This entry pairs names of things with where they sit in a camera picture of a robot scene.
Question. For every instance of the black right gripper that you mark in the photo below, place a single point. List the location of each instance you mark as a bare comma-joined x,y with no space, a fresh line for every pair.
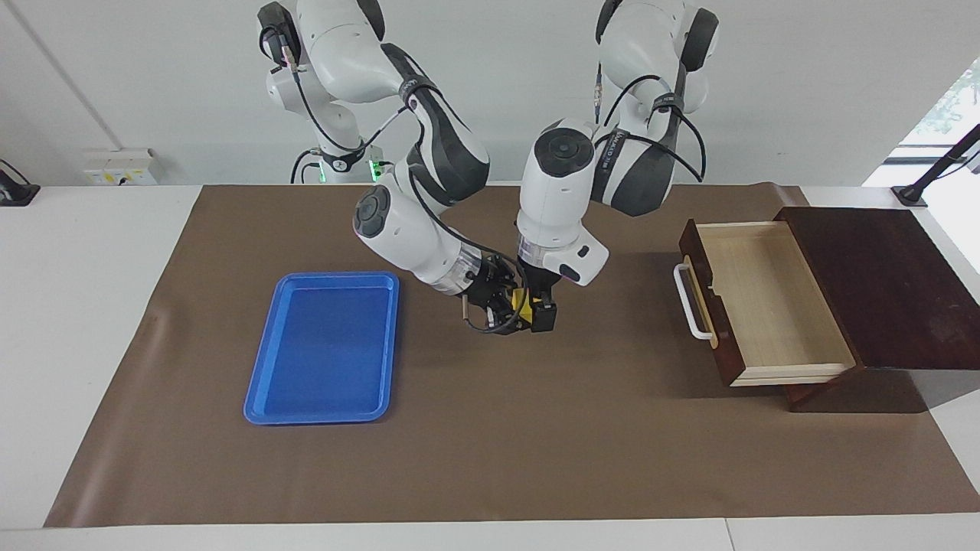
490,285

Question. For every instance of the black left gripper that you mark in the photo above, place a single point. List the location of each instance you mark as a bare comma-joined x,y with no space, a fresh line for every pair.
538,285

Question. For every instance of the yellow block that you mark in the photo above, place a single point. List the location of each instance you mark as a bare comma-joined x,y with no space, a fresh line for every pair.
520,297

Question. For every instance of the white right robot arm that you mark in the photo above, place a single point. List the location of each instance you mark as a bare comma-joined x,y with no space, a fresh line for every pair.
398,229

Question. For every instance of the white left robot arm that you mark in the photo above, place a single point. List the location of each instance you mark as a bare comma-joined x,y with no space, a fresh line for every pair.
555,199

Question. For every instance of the brown table mat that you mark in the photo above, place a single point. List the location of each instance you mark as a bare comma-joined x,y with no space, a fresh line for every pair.
536,421

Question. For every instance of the blue plastic tray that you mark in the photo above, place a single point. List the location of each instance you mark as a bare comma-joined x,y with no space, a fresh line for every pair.
321,352

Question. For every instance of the dark wooden cabinet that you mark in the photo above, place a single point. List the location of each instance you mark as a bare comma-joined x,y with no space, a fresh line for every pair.
888,291

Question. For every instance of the bright window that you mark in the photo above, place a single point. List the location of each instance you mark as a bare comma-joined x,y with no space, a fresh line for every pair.
957,99

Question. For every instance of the black table clamp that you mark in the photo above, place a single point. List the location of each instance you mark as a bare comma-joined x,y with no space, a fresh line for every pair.
15,191

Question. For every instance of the white wall socket box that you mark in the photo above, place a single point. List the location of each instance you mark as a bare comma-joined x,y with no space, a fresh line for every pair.
115,168

